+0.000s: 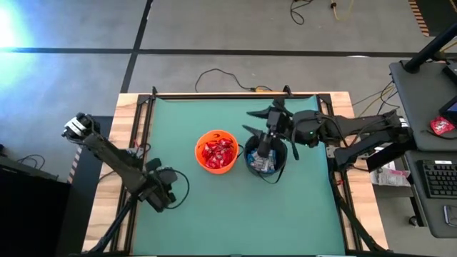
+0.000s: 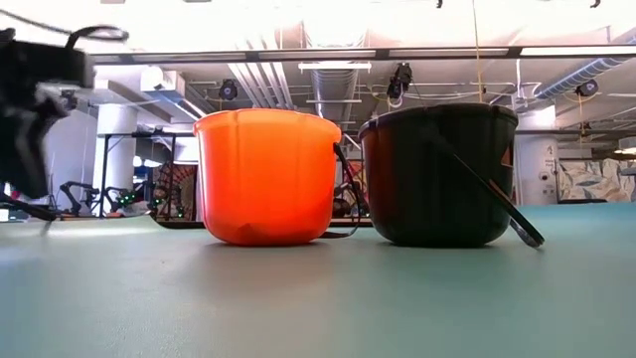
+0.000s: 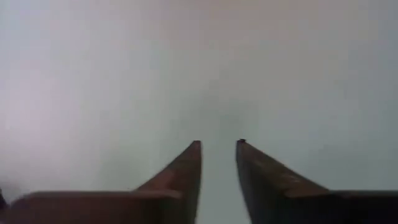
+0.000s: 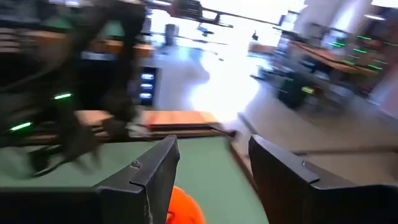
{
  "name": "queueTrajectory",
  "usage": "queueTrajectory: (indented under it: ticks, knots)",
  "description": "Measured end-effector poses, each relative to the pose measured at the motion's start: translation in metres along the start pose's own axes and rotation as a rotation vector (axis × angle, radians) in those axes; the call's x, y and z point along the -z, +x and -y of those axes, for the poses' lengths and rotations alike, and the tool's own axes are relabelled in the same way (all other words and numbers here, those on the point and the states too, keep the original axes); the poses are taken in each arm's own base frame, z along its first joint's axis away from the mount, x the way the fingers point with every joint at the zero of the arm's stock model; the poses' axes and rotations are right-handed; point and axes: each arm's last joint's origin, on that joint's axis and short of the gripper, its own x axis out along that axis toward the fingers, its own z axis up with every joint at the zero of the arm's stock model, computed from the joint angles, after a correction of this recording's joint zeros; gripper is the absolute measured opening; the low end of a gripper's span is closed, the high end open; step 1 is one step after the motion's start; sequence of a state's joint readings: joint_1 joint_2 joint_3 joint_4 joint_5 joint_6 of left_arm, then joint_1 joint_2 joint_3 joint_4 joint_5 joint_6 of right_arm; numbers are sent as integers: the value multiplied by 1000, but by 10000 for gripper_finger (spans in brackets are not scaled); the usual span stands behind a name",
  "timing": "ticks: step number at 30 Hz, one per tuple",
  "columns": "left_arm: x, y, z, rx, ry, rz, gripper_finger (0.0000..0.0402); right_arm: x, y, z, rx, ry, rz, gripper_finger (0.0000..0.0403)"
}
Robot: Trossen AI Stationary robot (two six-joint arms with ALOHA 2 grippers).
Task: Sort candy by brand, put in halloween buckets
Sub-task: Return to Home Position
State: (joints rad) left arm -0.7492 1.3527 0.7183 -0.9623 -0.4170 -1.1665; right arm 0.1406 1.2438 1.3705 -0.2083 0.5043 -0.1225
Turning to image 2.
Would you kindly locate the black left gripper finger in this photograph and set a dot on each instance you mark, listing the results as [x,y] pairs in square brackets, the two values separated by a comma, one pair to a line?
[11,159]
[36,154]

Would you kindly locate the black halloween bucket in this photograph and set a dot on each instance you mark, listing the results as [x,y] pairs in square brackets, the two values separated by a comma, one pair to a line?
[432,179]

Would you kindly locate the orange pumpkin bucket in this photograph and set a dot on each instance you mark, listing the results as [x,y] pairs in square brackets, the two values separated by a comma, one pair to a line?
[268,179]

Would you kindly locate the white ceiling light fixture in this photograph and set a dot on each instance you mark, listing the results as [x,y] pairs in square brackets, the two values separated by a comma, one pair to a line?
[334,66]

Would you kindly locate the green table mat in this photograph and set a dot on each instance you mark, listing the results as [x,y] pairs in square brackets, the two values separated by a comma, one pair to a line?
[348,298]

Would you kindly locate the black hanging ceiling device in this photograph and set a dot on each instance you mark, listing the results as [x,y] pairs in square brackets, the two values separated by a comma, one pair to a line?
[400,79]

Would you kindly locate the white round pillar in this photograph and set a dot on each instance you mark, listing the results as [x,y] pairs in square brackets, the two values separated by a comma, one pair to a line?
[539,164]

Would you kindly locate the black metal stand frame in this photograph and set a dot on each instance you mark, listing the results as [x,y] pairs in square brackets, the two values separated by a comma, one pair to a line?
[105,174]

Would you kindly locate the silver ceiling duct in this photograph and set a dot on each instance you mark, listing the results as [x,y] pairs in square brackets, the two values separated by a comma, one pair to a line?
[334,89]

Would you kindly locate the blue ceiling duct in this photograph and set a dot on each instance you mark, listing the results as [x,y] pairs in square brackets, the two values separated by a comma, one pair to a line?
[581,74]

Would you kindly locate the leaf pattern wall panel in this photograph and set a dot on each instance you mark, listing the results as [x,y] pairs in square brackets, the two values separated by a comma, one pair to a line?
[596,181]

